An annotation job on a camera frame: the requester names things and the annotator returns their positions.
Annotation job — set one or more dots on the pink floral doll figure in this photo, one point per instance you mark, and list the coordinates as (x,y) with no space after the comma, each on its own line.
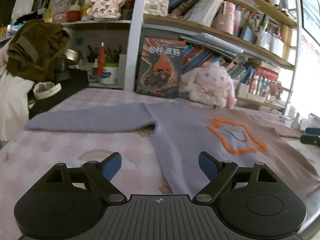
(105,10)

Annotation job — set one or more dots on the dark brown garment pile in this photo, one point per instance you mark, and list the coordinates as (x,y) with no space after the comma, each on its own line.
(34,48)

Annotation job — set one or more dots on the white charger plug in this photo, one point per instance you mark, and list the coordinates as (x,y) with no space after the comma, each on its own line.
(296,122)

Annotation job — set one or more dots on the white quilted pearl handbag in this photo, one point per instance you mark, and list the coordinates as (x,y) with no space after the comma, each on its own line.
(156,7)

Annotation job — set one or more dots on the white pink plush bunny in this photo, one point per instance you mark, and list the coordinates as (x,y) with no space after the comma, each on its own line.
(209,84)

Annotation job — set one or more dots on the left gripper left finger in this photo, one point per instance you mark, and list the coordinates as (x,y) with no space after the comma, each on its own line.
(100,174)

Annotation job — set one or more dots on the red tassel ornament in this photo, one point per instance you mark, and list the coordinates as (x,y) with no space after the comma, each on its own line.
(101,59)

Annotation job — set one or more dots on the white pen holder cup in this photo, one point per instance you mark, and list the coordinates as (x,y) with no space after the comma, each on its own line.
(109,75)

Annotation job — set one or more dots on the pink cylindrical cup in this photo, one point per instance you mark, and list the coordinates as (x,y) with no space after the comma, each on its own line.
(224,20)

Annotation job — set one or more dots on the Harry Potter book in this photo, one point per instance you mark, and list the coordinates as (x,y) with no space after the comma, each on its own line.
(160,67)

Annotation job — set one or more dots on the white smart watch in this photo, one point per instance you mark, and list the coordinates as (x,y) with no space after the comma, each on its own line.
(44,90)

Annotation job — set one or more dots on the white wooden bookshelf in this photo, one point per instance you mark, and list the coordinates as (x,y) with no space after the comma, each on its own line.
(172,28)

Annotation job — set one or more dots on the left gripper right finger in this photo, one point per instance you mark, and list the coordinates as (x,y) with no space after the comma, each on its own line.
(219,175)

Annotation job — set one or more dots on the white tablet under shelf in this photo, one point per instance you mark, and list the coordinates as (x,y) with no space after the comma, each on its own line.
(216,43)

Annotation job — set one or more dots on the purple and pink sweater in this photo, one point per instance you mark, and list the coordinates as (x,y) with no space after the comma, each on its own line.
(182,132)

